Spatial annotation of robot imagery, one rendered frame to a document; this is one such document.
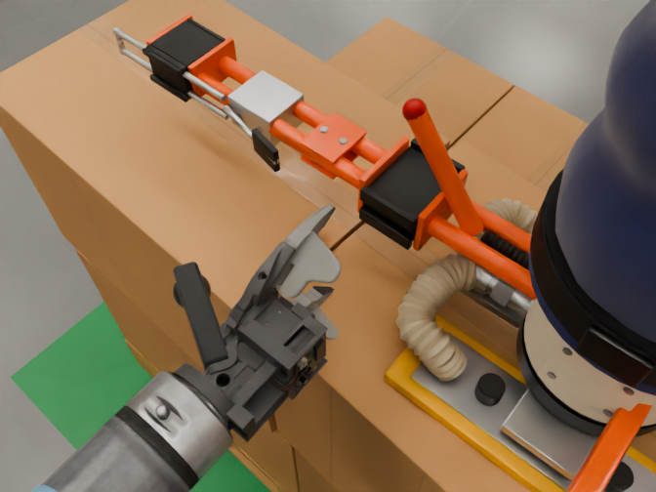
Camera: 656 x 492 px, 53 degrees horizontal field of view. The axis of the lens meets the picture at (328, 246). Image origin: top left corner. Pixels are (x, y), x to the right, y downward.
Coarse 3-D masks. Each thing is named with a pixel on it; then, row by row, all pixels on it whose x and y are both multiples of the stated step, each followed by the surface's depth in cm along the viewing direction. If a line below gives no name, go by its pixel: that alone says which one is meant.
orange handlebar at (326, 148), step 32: (224, 64) 83; (288, 128) 76; (320, 128) 75; (352, 128) 75; (320, 160) 74; (352, 160) 76; (448, 224) 68; (480, 256) 66; (640, 416) 56; (608, 448) 54; (576, 480) 53; (608, 480) 53
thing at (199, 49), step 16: (160, 32) 84; (176, 32) 84; (192, 32) 84; (208, 32) 84; (160, 48) 82; (176, 48) 82; (192, 48) 82; (208, 48) 82; (224, 48) 82; (192, 64) 80; (208, 64) 82
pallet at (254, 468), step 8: (128, 344) 165; (136, 352) 165; (144, 360) 163; (144, 368) 173; (152, 368) 162; (152, 376) 172; (232, 448) 161; (240, 448) 149; (240, 456) 160; (248, 456) 148; (248, 464) 159; (256, 464) 147; (256, 472) 158; (264, 472) 146; (264, 480) 157; (272, 480) 145; (272, 488) 156; (280, 488) 144
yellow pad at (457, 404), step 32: (480, 352) 73; (416, 384) 71; (448, 384) 70; (480, 384) 67; (512, 384) 70; (448, 416) 69; (480, 416) 68; (480, 448) 67; (512, 448) 66; (544, 480) 65; (640, 480) 64
